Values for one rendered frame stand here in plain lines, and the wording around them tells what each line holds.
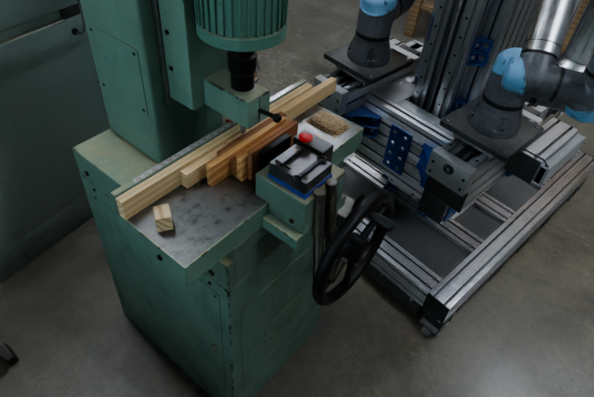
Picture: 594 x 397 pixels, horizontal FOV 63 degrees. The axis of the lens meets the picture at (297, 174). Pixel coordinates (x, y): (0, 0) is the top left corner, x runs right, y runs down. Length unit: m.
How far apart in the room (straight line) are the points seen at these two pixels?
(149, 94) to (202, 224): 0.34
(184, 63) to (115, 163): 0.38
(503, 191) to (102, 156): 1.67
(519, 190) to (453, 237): 0.49
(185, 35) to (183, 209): 0.35
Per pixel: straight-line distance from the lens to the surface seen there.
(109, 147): 1.37
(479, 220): 2.14
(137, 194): 1.00
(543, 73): 1.16
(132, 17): 1.08
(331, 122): 1.24
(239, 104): 1.03
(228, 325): 1.24
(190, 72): 1.06
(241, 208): 1.02
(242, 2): 0.88
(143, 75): 1.14
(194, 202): 1.04
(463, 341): 2.02
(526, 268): 2.35
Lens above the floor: 1.64
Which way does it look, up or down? 42 degrees down
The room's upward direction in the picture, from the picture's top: 5 degrees clockwise
